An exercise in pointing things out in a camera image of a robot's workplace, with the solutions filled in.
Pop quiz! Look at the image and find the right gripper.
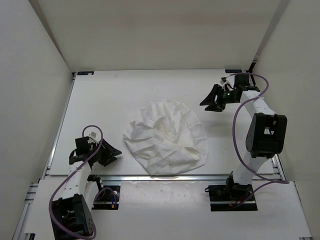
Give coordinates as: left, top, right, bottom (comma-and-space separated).
199, 83, 239, 112

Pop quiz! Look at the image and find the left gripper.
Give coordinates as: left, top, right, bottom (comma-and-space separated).
89, 138, 122, 167

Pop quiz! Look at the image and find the white skirt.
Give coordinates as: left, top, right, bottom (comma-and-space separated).
123, 99, 209, 176

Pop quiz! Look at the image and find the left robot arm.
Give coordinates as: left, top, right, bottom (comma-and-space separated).
49, 135, 122, 240

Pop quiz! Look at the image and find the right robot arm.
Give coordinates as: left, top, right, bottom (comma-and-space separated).
200, 72, 288, 205

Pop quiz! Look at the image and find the right blue corner label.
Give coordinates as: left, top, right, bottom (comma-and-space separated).
225, 69, 243, 74

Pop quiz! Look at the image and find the blue corner label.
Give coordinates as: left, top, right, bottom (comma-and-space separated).
225, 69, 243, 74
77, 71, 94, 76

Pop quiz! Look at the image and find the left blue corner label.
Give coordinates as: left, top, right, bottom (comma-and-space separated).
77, 71, 94, 76

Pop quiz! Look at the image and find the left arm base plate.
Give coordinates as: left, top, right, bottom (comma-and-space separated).
92, 181, 121, 211

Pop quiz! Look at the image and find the aluminium frame rail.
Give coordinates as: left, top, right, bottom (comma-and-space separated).
42, 173, 286, 183

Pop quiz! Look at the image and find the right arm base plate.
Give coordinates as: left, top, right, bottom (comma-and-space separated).
204, 185, 258, 212

